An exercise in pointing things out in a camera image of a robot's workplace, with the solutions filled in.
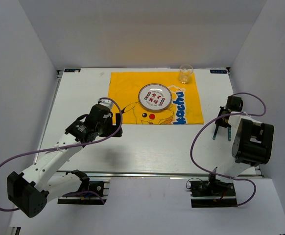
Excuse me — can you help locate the right blue corner label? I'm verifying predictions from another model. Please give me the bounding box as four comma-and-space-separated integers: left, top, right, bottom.
210, 70, 227, 74

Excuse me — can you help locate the blue corner label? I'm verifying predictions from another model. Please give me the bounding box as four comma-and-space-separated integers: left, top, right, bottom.
64, 68, 81, 73
210, 70, 227, 74

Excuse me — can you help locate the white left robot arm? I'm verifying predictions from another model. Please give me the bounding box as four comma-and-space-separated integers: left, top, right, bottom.
7, 98, 122, 218

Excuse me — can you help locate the yellow pikachu cloth mat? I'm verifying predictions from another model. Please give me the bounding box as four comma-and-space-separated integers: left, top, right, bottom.
108, 72, 204, 125

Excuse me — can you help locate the green handled steak knife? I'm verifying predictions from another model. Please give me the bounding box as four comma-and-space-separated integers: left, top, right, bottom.
213, 126, 218, 140

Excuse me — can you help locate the white printed dinner plate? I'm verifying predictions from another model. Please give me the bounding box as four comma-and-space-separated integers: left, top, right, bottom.
138, 84, 172, 111

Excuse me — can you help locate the clear drinking glass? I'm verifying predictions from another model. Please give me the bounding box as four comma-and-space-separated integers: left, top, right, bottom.
179, 64, 193, 84

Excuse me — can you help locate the left blue corner label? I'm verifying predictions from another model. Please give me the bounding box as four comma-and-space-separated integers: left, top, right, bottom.
64, 68, 81, 73

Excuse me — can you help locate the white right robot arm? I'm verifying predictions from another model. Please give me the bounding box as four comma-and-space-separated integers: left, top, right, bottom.
207, 96, 274, 195

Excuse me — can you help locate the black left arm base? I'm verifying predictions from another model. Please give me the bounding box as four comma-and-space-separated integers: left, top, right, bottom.
57, 179, 110, 205

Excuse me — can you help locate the green handled fork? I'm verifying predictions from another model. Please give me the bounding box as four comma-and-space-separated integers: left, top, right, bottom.
227, 126, 232, 141

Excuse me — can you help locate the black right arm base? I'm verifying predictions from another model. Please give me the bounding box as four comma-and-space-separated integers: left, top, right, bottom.
186, 178, 238, 208

